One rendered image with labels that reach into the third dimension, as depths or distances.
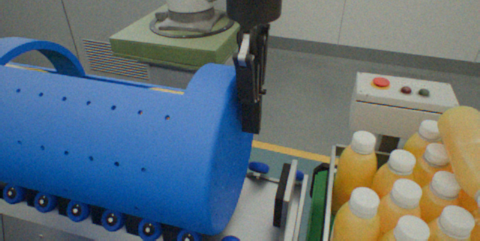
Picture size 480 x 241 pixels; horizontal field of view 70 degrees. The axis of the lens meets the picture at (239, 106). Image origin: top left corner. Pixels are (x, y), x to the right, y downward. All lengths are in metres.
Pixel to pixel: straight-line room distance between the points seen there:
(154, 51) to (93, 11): 1.64
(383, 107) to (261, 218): 0.35
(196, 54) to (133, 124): 0.55
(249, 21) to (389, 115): 0.45
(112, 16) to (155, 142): 2.15
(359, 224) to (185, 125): 0.29
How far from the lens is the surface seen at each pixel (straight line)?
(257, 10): 0.45
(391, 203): 0.59
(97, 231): 0.74
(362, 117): 0.81
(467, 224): 0.58
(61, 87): 0.59
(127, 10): 2.51
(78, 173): 0.58
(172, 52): 1.06
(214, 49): 0.99
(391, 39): 3.42
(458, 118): 0.66
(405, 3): 3.32
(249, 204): 0.73
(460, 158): 0.60
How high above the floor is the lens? 1.48
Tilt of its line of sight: 34 degrees down
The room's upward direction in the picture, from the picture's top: straight up
